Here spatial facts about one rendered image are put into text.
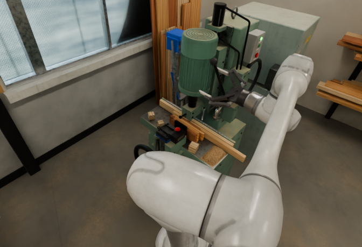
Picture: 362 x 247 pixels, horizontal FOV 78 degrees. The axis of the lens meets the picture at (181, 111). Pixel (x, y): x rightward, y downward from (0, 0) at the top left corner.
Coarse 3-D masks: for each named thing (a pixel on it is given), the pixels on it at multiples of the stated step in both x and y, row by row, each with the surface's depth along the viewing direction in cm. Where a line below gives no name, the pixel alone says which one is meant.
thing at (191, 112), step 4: (200, 100) 138; (196, 104) 134; (200, 104) 134; (204, 104) 137; (184, 108) 131; (188, 108) 131; (192, 108) 131; (196, 108) 131; (200, 108) 136; (184, 112) 133; (188, 112) 130; (192, 112) 130; (196, 112) 134; (200, 112) 139; (184, 116) 134; (188, 116) 132; (192, 116) 132
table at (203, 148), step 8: (160, 112) 152; (168, 112) 153; (144, 120) 146; (152, 120) 146; (168, 120) 147; (152, 128) 144; (152, 144) 134; (184, 144) 131; (200, 144) 132; (208, 144) 133; (184, 152) 131; (200, 152) 127; (200, 160) 123; (224, 160) 128; (216, 168) 123
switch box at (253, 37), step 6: (258, 30) 122; (252, 36) 117; (258, 36) 116; (252, 42) 118; (258, 42) 119; (246, 48) 122; (252, 48) 120; (246, 54) 124; (252, 54) 122; (246, 60) 125; (252, 60) 125
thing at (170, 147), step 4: (156, 136) 127; (160, 140) 125; (180, 140) 126; (184, 140) 129; (160, 144) 127; (164, 144) 123; (168, 144) 123; (172, 144) 123; (176, 144) 124; (180, 144) 128; (160, 148) 129; (168, 148) 122; (172, 148) 122; (176, 148) 126; (180, 148) 130; (172, 152) 125; (176, 152) 129
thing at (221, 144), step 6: (174, 114) 148; (204, 132) 135; (210, 138) 134; (216, 138) 131; (216, 144) 132; (222, 144) 128; (228, 150) 127; (234, 150) 125; (234, 156) 126; (240, 156) 123
